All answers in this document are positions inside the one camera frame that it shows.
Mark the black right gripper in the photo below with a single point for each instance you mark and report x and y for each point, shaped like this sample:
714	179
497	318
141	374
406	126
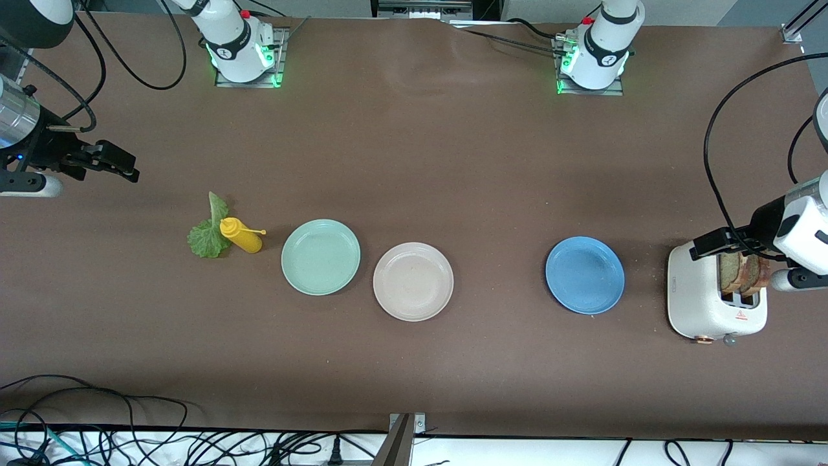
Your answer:
46	144

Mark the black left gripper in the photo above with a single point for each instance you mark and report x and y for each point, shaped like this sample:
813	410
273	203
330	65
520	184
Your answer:
765	222

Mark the brown bread slice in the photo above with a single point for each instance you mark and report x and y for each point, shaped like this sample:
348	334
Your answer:
757	275
729	275

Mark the green lettuce leaf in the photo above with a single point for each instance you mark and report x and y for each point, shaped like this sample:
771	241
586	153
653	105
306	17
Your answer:
206	241

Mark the yellow mustard squeeze bottle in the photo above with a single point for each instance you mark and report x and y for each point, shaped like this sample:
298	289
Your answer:
244	238

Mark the blue plate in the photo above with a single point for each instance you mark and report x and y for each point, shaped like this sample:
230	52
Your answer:
585	275

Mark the mint green plate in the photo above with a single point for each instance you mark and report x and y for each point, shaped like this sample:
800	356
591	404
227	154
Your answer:
321	257

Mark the beige plate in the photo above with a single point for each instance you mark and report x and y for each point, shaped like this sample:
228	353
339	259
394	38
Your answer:
413	281

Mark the white two-slot toaster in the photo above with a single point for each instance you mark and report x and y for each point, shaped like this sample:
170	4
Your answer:
695	298

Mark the black power plug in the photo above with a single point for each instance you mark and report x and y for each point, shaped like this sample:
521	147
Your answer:
336	453

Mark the aluminium frame rail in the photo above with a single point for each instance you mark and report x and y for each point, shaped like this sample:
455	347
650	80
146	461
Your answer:
24	65

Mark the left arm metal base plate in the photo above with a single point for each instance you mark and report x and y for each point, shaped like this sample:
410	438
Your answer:
621	87

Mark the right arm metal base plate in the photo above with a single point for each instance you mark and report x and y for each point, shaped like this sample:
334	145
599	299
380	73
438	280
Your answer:
281	52

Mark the aluminium profile post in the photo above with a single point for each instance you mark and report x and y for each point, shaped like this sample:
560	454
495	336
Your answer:
802	19

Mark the grey metal bracket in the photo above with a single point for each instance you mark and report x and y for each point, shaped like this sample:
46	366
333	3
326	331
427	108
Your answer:
398	446

